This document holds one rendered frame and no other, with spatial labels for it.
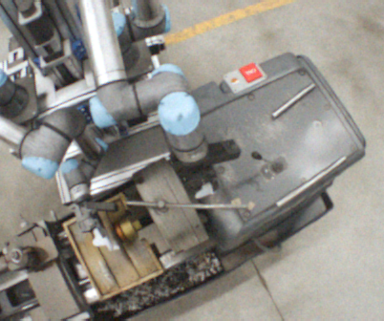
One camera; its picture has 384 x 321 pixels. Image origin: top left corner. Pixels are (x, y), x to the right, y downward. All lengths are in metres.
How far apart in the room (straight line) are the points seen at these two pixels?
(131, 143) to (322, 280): 1.50
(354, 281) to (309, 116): 1.54
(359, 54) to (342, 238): 1.50
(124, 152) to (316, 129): 1.38
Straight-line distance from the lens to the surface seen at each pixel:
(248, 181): 1.14
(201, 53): 2.83
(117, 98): 0.82
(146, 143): 2.32
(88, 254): 1.56
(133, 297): 1.81
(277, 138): 1.19
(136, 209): 1.25
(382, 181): 2.72
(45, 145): 1.08
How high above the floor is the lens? 2.36
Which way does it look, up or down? 72 degrees down
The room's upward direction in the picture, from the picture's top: 10 degrees counter-clockwise
